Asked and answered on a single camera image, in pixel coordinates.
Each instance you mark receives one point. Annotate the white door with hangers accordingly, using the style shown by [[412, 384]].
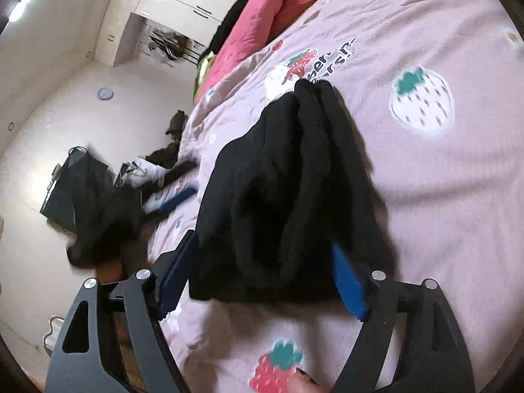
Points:
[[163, 43]]

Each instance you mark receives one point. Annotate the pink quilt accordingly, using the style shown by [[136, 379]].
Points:
[[266, 12]]

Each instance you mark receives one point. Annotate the black wall television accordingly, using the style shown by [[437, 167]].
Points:
[[57, 196]]

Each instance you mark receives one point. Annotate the green blanket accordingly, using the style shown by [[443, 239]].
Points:
[[202, 74]]

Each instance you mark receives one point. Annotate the person's right hand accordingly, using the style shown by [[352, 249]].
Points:
[[305, 382]]

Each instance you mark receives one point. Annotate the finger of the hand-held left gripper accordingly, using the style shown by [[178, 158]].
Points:
[[178, 199], [174, 176]]

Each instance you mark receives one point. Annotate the round ceiling lamp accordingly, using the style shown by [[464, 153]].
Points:
[[105, 93]]

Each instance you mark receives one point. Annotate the black sweater with orange cuffs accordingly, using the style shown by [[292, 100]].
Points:
[[266, 180]]

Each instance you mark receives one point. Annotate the bright ceiling light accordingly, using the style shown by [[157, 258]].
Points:
[[22, 2]]

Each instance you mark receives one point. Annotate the pink strawberry printed bedsheet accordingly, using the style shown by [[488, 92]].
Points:
[[430, 192]]

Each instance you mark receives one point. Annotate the pile of dark clothes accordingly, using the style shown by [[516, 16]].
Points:
[[163, 156]]

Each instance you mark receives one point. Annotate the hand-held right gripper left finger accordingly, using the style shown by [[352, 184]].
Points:
[[176, 282]]

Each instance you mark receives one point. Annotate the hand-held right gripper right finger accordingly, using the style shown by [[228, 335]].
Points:
[[348, 282]]

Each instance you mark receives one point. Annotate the white drawer cabinet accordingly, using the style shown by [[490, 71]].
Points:
[[139, 172]]

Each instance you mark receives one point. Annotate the white wardrobe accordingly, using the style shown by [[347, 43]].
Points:
[[176, 4]]

